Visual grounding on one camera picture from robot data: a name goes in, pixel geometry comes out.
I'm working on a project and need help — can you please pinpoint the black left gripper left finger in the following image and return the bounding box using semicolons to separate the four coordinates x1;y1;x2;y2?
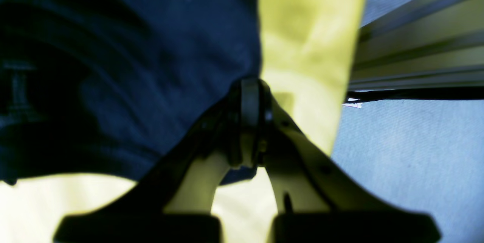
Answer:
53;79;261;243

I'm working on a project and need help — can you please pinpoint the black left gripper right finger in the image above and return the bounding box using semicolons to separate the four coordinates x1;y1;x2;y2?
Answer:
259;80;441;243

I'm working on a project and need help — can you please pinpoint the black T-shirt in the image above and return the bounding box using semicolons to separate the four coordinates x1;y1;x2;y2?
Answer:
1;0;261;185

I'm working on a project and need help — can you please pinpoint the yellow tablecloth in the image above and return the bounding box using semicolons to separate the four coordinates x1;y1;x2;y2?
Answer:
1;0;365;243

